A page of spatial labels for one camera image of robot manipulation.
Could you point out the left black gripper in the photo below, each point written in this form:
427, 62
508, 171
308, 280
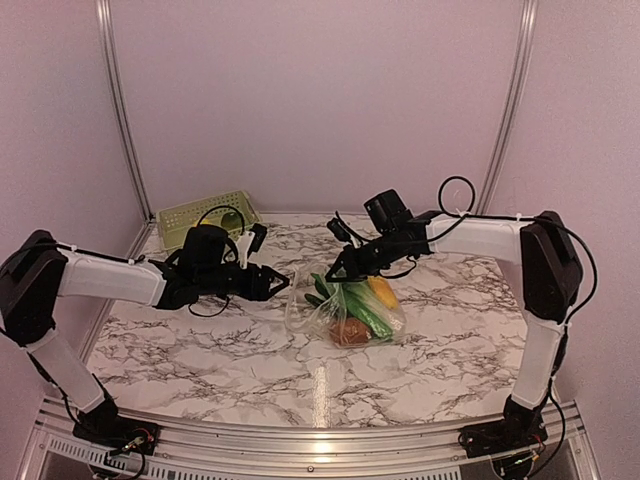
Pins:
259, 290

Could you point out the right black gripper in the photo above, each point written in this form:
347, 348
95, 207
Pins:
354, 266

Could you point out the clear polka dot zip bag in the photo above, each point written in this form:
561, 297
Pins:
302, 318

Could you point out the green fake pepper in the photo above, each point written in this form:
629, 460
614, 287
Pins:
231, 220

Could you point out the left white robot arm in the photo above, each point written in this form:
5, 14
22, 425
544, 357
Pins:
42, 271

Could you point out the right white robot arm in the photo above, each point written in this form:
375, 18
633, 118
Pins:
539, 248

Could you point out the green fake cucumber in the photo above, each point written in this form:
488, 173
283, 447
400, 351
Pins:
358, 309

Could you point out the yellow fake corn cob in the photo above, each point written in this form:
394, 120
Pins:
383, 291

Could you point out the brown fake potato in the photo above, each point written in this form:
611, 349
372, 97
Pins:
350, 332

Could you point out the pale green plastic basket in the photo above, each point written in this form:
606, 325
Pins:
175, 222

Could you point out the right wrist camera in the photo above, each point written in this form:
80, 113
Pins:
343, 232

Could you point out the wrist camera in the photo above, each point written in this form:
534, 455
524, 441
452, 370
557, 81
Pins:
343, 232
250, 242

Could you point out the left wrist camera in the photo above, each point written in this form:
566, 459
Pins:
250, 242

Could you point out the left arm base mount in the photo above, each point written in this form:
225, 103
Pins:
129, 442

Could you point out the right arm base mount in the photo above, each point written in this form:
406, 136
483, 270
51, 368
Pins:
517, 440

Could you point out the front aluminium rail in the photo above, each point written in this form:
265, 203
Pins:
191, 449

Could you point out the right aluminium frame post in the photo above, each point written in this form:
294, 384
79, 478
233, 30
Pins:
515, 90

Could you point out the aluminium frame post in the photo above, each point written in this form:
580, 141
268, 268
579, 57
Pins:
105, 23
515, 90

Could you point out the left aluminium frame post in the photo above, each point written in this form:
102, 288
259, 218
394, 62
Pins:
105, 23

